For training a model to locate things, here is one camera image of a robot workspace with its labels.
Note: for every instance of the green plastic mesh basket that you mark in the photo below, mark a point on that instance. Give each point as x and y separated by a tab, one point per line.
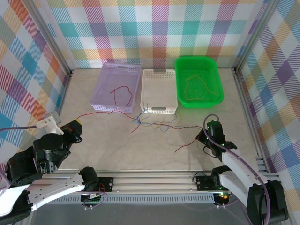
199	68

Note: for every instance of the orange controller board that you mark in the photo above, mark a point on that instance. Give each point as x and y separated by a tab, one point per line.
223	199

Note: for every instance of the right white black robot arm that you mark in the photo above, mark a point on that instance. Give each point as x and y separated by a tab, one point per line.
241	168

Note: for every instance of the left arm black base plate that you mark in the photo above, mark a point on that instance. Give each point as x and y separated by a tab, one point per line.
107	184

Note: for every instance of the aluminium table side rail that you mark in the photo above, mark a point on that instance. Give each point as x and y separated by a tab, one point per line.
64	93
240	84

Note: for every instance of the aluminium frame post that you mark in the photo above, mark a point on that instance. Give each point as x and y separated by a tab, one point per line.
256	35
49	35

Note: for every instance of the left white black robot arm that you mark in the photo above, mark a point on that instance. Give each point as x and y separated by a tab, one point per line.
58	187

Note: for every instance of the aluminium mounting rail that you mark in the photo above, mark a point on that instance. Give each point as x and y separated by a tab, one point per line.
152	185

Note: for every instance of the white perforated plastic basket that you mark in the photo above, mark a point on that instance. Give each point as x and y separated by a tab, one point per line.
158	89

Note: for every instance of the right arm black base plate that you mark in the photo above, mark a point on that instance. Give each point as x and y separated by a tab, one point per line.
202	182

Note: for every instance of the green terminal controller board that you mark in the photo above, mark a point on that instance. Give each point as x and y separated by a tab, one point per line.
93	200

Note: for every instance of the purple perforated plastic basket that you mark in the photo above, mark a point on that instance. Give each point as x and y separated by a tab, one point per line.
117	79

